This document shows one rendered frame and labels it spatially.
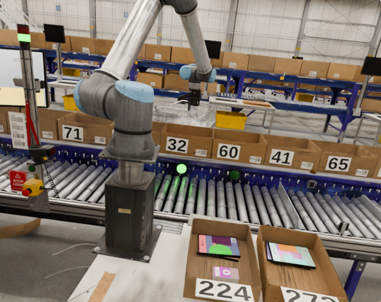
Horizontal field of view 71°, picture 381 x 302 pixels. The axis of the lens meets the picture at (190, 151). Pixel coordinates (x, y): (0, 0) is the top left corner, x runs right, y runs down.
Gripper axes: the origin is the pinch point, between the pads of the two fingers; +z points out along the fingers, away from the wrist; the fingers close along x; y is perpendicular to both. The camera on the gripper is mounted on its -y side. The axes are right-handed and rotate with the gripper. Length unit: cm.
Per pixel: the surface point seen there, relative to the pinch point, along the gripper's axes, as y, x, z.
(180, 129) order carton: -7.4, 20.9, 16.7
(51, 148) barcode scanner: -64, -72, 10
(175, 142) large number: -6.7, -8.2, 19.5
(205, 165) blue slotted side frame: 17.0, -13.9, 32.3
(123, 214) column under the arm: -16, -100, 23
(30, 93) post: -74, -68, -17
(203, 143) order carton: 13.6, -7.9, 17.4
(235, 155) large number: 38.0, -7.9, 23.6
